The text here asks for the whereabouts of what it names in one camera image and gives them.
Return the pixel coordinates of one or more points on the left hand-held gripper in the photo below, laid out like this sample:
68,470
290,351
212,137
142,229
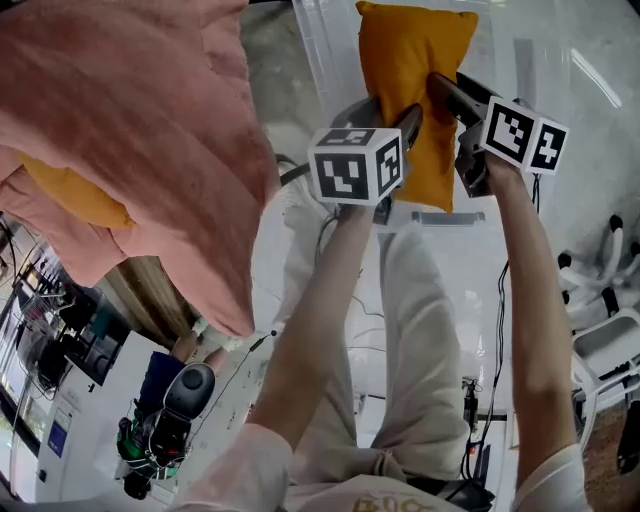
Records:
350,170

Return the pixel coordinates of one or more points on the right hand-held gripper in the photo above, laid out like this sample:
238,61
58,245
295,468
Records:
520,135

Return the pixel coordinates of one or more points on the orange rectangular pillow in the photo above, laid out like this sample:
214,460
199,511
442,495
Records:
400,50
85,200

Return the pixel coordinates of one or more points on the clear plastic storage box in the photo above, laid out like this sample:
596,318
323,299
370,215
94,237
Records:
325,50

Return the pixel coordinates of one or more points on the person's right forearm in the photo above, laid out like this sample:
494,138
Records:
530,300

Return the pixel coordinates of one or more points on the person's left forearm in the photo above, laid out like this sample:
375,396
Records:
310,325

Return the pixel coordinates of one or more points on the person's white trousers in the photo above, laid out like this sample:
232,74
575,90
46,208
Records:
420,325

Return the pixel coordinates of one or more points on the pink padded lounge chair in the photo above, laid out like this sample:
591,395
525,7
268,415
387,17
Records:
125,100

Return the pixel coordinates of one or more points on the white office chair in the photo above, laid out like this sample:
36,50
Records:
610,340

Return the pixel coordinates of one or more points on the black shelf with bins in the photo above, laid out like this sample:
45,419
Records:
80,340

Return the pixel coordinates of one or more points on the black waist device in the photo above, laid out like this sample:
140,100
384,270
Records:
450,492

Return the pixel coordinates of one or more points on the person's white shirt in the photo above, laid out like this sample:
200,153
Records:
240,475

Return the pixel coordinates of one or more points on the blue wall sign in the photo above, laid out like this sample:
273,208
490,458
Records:
59,432

